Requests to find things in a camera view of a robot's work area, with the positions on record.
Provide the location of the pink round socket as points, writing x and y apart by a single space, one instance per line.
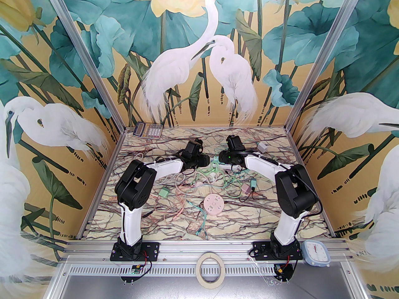
212 205

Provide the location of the aluminium table edge rail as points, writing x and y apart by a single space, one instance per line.
113 156

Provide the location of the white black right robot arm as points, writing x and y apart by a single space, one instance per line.
296 195

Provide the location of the pale blue white timer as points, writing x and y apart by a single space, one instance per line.
316 252

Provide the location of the grey desk calculator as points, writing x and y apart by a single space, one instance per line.
149 131

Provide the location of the teal charger plug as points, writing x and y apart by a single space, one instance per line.
254 183

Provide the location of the aluminium frame post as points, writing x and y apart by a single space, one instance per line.
327 48
81 48

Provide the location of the pink charger plug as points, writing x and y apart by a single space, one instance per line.
246 189

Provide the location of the light green charger plug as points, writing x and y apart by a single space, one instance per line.
164 192

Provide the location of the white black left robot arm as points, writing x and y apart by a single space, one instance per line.
134 192

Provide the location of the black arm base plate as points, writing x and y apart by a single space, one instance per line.
261 249
152 249

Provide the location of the slotted metal panel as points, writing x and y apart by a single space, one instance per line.
174 270

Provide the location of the masking tape roll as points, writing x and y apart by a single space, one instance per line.
201 279

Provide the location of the pale grey charger plug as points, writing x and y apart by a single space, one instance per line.
262 146

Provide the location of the aluminium front rail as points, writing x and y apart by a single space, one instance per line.
199 246

